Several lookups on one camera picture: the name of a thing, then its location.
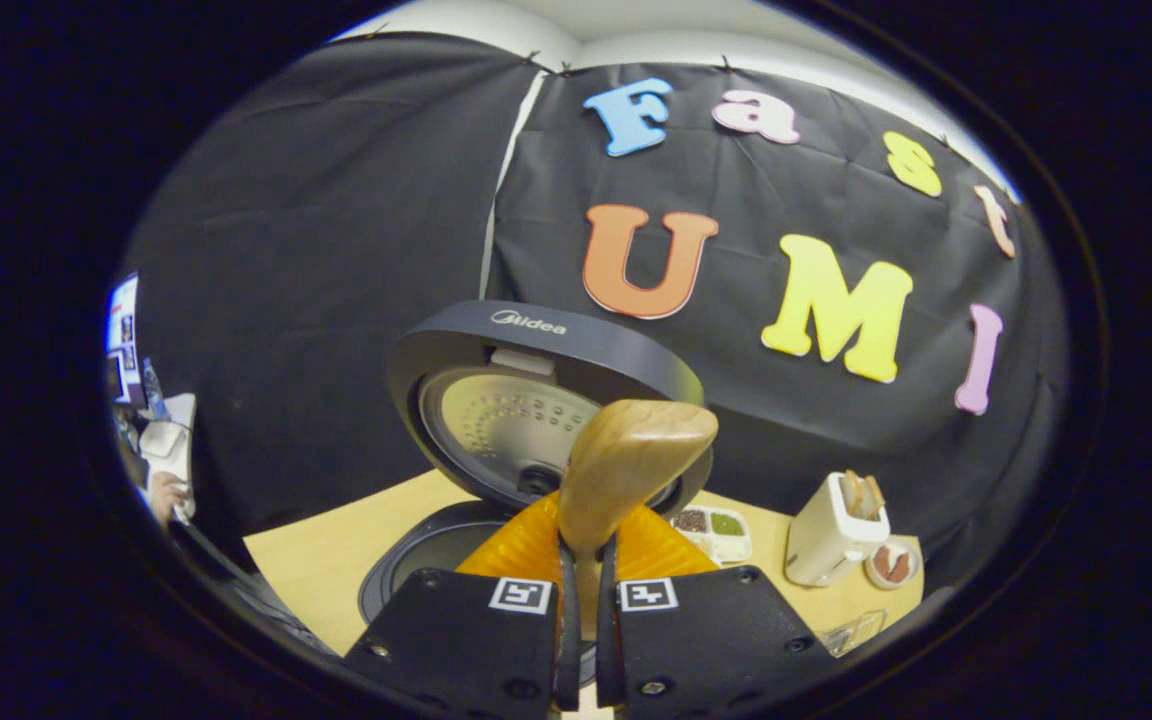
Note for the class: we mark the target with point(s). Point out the green beans pile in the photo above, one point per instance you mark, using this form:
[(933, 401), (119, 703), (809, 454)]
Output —
[(727, 524)]

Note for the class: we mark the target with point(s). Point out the toast slice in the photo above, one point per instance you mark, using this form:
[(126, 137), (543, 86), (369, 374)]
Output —
[(874, 493), (850, 495)]

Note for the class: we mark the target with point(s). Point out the brown meat slice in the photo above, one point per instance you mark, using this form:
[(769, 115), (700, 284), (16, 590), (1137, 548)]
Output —
[(883, 566), (902, 563)]

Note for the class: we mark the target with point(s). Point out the wooden spoon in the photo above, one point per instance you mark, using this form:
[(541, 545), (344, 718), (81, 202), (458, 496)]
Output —
[(626, 460)]

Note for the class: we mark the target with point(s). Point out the white toaster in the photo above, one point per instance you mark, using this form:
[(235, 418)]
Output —
[(821, 545)]

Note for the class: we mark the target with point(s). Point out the white divided dish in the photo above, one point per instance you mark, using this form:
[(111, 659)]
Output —
[(726, 545)]

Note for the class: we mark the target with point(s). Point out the computer monitor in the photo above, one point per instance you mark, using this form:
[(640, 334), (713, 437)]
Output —
[(124, 330)]

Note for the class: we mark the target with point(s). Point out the white desk item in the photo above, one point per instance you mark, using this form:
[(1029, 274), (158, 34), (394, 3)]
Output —
[(168, 435)]

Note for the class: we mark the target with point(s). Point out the small round plate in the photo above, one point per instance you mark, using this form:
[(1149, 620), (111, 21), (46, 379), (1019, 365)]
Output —
[(894, 583)]

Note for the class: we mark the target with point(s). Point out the black backdrop cloth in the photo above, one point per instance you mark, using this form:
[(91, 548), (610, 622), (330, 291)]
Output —
[(336, 250)]

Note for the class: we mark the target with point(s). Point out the dark grey rice cooker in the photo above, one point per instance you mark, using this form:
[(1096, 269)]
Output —
[(496, 420)]

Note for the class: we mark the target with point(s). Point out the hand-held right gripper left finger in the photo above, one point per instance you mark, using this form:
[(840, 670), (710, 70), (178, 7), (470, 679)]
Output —
[(568, 640)]

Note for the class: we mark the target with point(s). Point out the clear plastic rice container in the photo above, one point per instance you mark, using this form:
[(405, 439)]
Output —
[(851, 632)]

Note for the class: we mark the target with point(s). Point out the brown beans pile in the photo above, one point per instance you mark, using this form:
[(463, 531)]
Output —
[(691, 521)]

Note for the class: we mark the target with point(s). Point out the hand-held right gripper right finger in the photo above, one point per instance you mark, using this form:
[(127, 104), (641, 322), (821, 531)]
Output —
[(604, 640)]

